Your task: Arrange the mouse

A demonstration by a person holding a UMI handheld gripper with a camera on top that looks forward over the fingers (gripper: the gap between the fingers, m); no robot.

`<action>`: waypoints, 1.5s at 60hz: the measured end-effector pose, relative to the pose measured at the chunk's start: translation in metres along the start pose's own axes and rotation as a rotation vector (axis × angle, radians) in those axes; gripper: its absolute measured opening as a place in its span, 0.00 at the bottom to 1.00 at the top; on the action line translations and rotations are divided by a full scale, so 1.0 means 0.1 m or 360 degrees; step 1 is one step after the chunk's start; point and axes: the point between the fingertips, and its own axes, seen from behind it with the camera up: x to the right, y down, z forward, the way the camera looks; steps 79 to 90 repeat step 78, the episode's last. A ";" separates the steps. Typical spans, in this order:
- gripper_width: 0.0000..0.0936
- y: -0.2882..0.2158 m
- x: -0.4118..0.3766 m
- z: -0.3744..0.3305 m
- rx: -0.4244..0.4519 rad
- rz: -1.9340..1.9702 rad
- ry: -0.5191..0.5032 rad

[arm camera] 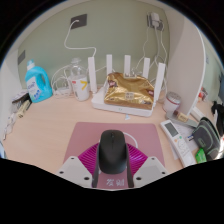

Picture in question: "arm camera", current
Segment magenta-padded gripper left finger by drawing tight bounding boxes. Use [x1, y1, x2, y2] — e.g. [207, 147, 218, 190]
[55, 142, 101, 189]

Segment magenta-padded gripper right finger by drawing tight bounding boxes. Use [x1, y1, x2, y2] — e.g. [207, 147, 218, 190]
[125, 142, 169, 189]

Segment black computer mouse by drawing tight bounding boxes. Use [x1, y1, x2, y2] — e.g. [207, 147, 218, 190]
[98, 129, 128, 175]

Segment pink mouse pad with drawing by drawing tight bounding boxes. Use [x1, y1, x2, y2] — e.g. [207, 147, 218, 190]
[63, 121, 166, 189]

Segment white remote control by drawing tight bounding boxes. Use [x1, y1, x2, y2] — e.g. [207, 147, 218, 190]
[159, 119, 198, 168]

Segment white router with antennas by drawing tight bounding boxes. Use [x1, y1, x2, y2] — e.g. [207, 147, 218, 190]
[87, 54, 167, 118]

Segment small green item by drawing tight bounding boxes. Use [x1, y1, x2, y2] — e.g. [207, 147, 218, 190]
[195, 147, 208, 164]

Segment small round white container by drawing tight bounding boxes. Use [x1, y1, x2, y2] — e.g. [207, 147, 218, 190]
[162, 91, 183, 113]

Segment gold foil snack bag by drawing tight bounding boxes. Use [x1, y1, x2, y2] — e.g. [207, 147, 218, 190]
[103, 71, 156, 110]

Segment clear plastic jar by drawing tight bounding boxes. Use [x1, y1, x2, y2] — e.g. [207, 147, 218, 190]
[68, 57, 91, 102]

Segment white power strip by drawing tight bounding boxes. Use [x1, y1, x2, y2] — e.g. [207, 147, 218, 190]
[53, 86, 73, 99]

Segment black zip pouch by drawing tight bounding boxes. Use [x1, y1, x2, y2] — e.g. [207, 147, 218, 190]
[191, 116, 223, 161]

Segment small yellow box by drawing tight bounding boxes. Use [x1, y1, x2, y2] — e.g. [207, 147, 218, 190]
[17, 99, 32, 118]

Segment clear plastic bags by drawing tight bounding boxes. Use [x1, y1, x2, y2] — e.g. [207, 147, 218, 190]
[5, 111, 18, 134]

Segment blue detergent bottle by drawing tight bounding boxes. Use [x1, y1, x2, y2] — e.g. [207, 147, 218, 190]
[24, 59, 54, 104]

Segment stack of books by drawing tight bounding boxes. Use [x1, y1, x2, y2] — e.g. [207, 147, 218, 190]
[11, 89, 30, 105]

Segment black bag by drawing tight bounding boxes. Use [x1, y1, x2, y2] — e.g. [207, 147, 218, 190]
[210, 100, 224, 138]

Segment bundle of white cables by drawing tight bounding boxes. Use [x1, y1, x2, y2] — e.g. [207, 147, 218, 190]
[50, 64, 76, 98]

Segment white cable from outlet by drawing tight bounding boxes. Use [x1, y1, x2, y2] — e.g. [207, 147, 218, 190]
[63, 19, 98, 61]

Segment grey blank wall plate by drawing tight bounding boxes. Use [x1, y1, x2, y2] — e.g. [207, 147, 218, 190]
[17, 49, 26, 66]

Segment grey wall outlet plate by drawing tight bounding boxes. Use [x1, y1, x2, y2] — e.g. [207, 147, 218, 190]
[69, 13, 88, 31]

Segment white wall charger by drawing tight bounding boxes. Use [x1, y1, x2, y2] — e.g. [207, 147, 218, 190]
[146, 12, 165, 32]

